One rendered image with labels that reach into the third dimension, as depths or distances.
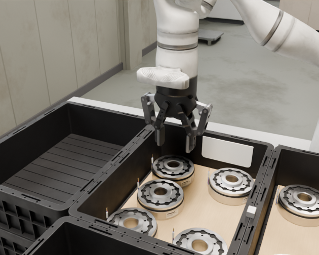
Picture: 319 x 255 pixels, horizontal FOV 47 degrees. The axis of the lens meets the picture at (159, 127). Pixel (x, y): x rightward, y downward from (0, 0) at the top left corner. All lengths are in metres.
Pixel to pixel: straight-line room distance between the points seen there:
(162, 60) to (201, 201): 0.36
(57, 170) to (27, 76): 2.02
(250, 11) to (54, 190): 0.62
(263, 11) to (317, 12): 4.99
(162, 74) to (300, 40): 0.43
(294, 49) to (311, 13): 4.97
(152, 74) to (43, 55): 2.49
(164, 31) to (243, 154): 0.41
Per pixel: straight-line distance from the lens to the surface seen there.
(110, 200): 0.79
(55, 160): 1.02
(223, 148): 0.91
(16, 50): 2.84
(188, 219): 0.80
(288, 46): 0.92
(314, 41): 0.96
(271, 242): 0.78
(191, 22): 0.61
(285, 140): 1.40
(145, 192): 0.81
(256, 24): 0.91
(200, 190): 0.87
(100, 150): 1.03
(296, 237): 0.81
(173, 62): 0.62
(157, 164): 0.91
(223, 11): 6.44
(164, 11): 0.60
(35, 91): 3.03
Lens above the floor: 1.37
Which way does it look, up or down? 28 degrees down
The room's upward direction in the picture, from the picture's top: straight up
